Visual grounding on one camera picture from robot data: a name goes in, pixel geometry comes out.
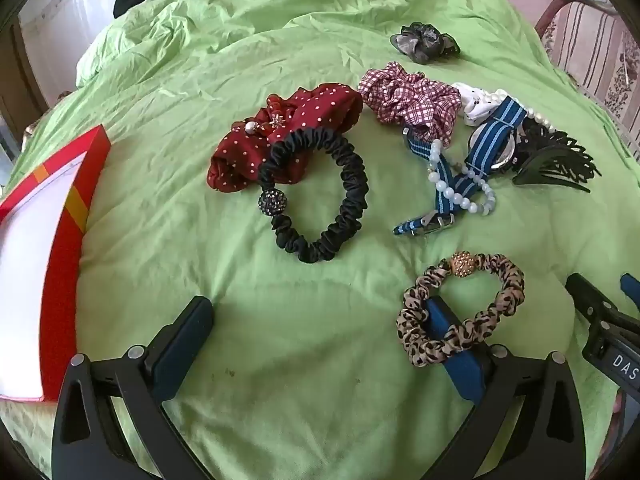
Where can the red cardboard box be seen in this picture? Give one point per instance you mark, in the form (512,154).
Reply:
(65,260)

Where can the white dotted scrunchie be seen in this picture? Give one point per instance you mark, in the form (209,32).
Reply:
(472,105)

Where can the red polka dot scrunchie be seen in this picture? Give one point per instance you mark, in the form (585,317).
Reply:
(310,110)

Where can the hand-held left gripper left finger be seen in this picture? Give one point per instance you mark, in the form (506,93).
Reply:
(184,342)

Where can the green bed sheet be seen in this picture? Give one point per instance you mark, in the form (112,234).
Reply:
(250,35)

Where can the black hair claw clip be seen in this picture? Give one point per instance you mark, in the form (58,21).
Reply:
(550,165)

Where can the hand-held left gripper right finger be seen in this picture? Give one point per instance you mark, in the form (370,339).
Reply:
(462,365)

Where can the striped floral sofa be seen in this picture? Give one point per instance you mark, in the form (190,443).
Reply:
(590,45)

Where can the leopard print scrunchie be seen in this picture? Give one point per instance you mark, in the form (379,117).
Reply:
(505,295)

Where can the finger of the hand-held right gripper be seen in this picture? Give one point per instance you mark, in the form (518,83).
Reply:
(590,295)
(631,287)

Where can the grey sheer scrunchie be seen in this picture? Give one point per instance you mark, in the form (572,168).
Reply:
(425,40)

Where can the red checkered scrunchie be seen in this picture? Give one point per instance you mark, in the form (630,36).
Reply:
(400,95)

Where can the black scrunchie with bead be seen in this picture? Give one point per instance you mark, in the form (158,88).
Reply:
(355,185)

